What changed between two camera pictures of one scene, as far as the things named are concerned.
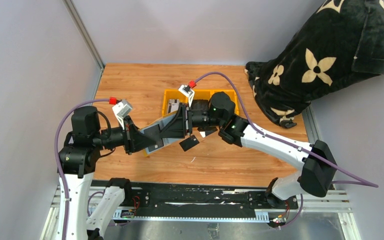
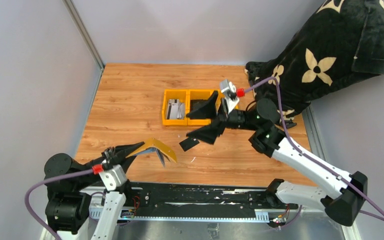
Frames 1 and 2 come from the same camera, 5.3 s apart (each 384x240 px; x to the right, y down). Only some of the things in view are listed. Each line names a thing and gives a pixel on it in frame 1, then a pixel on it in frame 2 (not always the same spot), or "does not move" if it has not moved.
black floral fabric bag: (337, 41) does not move
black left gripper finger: (137, 136) -> (122, 151)
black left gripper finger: (140, 141) -> (125, 163)
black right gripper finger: (176, 128) -> (208, 110)
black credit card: (189, 142) does not move
